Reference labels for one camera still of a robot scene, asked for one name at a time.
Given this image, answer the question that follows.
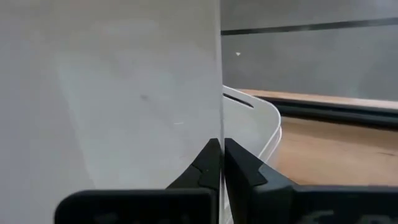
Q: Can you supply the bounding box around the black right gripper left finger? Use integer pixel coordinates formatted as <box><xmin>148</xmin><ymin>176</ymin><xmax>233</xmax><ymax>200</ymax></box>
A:
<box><xmin>167</xmin><ymin>138</ymin><xmax>222</xmax><ymax>191</ymax></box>

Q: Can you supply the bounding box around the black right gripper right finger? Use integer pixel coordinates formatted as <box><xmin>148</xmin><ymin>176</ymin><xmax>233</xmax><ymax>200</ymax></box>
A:
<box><xmin>224</xmin><ymin>138</ymin><xmax>298</xmax><ymax>224</ymax></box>

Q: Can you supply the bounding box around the white plastic basket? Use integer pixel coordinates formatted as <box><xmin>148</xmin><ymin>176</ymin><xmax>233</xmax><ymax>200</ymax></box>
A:
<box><xmin>222</xmin><ymin>85</ymin><xmax>283</xmax><ymax>164</ymax></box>
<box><xmin>0</xmin><ymin>0</ymin><xmax>225</xmax><ymax>224</ymax></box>

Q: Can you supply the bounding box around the black frame rail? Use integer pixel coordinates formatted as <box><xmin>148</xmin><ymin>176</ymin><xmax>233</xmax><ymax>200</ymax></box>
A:
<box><xmin>254</xmin><ymin>95</ymin><xmax>398</xmax><ymax>130</ymax></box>

